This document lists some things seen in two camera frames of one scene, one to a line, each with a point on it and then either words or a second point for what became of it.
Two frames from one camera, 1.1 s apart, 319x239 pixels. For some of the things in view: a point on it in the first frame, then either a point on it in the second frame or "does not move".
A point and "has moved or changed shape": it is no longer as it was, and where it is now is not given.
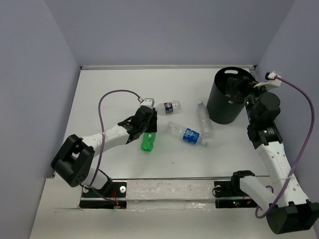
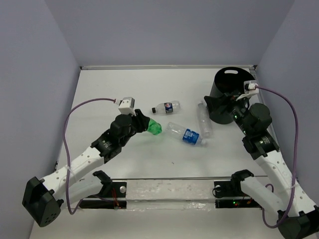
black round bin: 220,108 does not move
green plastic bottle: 148,140 has moved or changed shape
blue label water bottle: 186,134 does not move
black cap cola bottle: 169,107 does not move
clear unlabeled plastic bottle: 205,121 does not move
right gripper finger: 236,85 to 222,101
